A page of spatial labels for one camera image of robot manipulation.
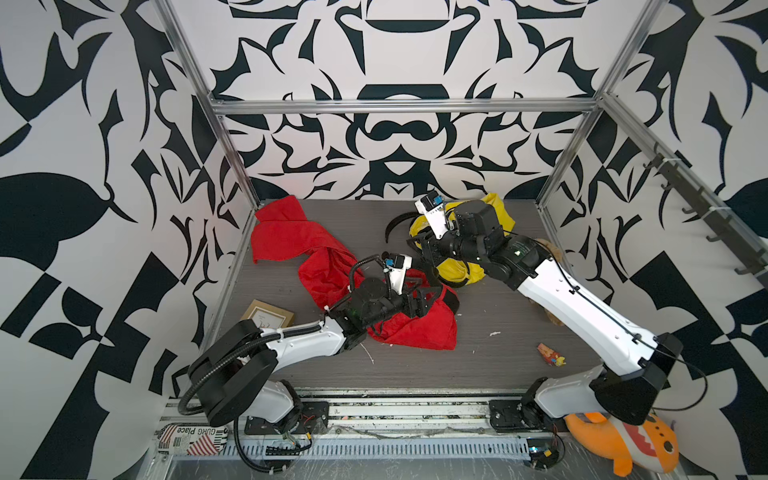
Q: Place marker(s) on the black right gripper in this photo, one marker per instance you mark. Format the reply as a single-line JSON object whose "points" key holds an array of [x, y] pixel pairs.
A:
{"points": [[428, 247]]}

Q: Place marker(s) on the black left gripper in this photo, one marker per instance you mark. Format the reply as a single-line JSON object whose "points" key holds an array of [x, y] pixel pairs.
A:
{"points": [[415, 307]]}

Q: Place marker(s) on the red trousers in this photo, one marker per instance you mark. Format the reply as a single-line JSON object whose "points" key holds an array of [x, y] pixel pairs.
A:
{"points": [[283, 232]]}

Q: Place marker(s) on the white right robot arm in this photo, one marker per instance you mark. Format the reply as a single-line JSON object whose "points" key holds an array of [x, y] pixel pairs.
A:
{"points": [[635, 363]]}

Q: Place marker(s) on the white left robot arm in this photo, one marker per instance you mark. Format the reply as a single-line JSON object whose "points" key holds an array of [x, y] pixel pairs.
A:
{"points": [[232, 377]]}

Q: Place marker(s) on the yellow trousers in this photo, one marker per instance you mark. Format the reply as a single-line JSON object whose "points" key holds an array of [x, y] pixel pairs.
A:
{"points": [[454, 272]]}

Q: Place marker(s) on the brown teddy bear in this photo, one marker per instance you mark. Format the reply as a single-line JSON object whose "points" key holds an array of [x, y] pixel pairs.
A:
{"points": [[554, 280]]}

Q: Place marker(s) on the small colourful toy figure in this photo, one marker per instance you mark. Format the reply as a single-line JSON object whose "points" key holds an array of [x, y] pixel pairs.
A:
{"points": [[551, 356]]}

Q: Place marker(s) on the framed picture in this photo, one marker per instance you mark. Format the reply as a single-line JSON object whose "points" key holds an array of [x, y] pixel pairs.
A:
{"points": [[265, 315]]}

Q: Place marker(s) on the striped printed bag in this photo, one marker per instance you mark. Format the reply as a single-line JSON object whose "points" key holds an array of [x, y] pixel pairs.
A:
{"points": [[192, 440]]}

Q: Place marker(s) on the orange plush fish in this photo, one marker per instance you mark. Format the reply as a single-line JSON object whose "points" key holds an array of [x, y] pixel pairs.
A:
{"points": [[652, 445]]}

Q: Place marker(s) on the black coat hook rack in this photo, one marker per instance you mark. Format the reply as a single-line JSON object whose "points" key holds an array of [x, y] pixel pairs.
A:
{"points": [[701, 202]]}

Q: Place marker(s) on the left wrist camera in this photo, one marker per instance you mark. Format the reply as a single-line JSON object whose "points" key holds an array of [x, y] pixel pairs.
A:
{"points": [[396, 267]]}

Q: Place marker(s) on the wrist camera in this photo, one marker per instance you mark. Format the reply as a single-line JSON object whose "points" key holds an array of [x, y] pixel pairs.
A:
{"points": [[396, 267], [432, 207]]}

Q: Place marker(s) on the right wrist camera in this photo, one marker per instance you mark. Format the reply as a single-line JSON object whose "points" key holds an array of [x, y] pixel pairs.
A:
{"points": [[432, 207]]}

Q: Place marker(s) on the white cable duct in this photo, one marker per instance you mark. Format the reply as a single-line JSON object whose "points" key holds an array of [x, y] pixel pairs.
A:
{"points": [[370, 448]]}

